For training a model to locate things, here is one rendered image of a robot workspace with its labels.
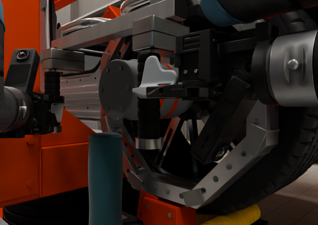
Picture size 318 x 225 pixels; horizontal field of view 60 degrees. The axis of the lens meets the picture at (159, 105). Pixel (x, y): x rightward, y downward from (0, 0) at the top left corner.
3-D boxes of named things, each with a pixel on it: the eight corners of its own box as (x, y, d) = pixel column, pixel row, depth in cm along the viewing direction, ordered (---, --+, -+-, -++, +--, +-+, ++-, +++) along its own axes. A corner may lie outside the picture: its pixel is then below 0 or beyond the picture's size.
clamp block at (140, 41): (190, 55, 47) (190, 23, 47) (153, 47, 40) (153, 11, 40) (169, 58, 50) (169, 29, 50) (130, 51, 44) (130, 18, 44)
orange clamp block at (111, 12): (139, 25, 87) (126, 10, 91) (119, 19, 81) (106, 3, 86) (129, 43, 90) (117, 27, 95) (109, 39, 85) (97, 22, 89)
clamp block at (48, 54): (85, 71, 71) (85, 51, 71) (50, 68, 64) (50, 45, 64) (75, 73, 74) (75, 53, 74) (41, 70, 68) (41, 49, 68)
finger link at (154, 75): (134, 60, 43) (185, 54, 38) (134, 98, 43) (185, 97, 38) (120, 58, 40) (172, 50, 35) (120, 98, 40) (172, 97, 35)
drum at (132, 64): (198, 119, 70) (198, 63, 70) (135, 122, 54) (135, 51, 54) (159, 117, 79) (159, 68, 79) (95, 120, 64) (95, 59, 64)
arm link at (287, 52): (333, 106, 29) (309, 106, 23) (288, 106, 32) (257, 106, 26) (333, 35, 29) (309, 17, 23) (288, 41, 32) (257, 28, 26)
